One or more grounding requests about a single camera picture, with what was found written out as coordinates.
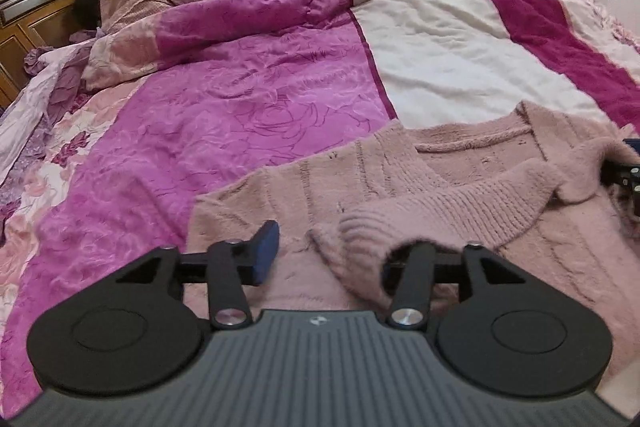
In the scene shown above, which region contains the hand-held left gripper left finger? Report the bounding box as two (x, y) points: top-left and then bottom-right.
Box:
(115, 220), (281, 331)

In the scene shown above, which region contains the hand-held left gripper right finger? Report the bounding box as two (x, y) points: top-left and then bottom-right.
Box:
(382, 242), (526, 330)

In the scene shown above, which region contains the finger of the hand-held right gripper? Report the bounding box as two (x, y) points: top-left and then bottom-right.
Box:
(599, 138), (640, 221)

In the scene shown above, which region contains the pink knit cardigan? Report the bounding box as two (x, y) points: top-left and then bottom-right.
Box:
(187, 100), (640, 404)

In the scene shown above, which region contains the purple patchwork quilt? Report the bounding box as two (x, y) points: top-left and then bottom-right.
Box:
(0, 0), (640, 418)

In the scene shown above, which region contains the lilac ruffled bedsheet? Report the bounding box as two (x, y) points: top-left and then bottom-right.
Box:
(0, 29), (108, 208)

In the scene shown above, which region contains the dark cloth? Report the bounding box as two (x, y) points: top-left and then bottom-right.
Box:
(74, 0), (104, 31)

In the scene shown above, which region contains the wooden headboard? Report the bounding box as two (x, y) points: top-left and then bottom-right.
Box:
(0, 0), (112, 108)

